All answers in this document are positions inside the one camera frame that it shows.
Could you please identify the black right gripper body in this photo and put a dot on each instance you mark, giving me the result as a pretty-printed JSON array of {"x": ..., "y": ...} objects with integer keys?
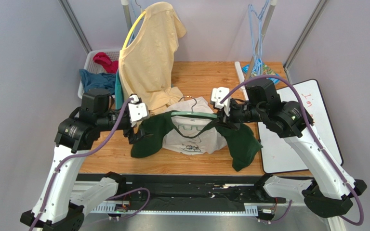
[{"x": 225, "y": 118}]

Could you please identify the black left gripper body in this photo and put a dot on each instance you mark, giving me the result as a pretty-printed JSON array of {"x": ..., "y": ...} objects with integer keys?
[{"x": 132, "y": 136}]

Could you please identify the green plastic hanger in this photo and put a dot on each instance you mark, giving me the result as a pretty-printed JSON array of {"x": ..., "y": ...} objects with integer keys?
[{"x": 191, "y": 113}]

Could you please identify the green and white t-shirt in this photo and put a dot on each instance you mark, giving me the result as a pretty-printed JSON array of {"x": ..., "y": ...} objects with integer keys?
[{"x": 193, "y": 135}]

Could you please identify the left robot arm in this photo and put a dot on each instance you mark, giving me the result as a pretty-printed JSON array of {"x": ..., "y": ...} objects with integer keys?
[{"x": 56, "y": 208}]

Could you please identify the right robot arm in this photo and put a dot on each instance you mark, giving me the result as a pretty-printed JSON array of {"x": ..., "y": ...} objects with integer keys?
[{"x": 332, "y": 191}]

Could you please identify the teal garment on hanger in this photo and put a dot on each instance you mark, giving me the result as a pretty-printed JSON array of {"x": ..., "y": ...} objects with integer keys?
[{"x": 118, "y": 92}]

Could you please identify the cream yellow t-shirt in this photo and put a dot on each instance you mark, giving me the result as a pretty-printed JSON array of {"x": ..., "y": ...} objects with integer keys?
[{"x": 145, "y": 65}]

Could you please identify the yellow plastic hanger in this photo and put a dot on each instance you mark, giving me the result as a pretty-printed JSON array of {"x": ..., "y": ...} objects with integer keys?
[{"x": 132, "y": 29}]

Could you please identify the white clothes rack base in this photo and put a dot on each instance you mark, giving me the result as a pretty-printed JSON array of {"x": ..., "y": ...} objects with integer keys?
[{"x": 241, "y": 78}]

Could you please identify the blue garment in basket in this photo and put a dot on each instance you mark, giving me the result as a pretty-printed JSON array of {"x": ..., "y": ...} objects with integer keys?
[{"x": 101, "y": 80}]

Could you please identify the red garment in basket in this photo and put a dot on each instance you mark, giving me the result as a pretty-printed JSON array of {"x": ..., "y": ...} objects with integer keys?
[{"x": 107, "y": 64}]

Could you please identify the white plastic laundry basket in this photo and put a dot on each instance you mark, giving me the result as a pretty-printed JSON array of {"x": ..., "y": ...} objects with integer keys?
[{"x": 92, "y": 67}]

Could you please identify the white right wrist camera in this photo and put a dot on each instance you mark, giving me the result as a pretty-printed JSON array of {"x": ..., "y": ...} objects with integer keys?
[{"x": 220, "y": 99}]

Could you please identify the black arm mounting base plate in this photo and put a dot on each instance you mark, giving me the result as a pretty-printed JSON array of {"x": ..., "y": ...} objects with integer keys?
[{"x": 193, "y": 193}]

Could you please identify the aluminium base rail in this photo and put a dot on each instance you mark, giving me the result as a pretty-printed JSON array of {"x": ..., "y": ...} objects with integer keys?
[{"x": 83, "y": 202}]

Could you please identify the blue wire hanger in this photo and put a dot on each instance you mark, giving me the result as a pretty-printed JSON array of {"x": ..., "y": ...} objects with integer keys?
[{"x": 256, "y": 26}]

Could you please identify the aluminium frame post right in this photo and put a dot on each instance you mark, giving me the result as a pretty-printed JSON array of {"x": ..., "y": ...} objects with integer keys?
[{"x": 310, "y": 24}]

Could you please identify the aluminium frame post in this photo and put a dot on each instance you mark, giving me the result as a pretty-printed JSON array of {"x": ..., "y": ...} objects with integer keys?
[
  {"x": 310, "y": 24},
  {"x": 67, "y": 8}
]

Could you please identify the aluminium frame post left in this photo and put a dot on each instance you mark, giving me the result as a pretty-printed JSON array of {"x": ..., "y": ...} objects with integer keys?
[{"x": 67, "y": 8}]

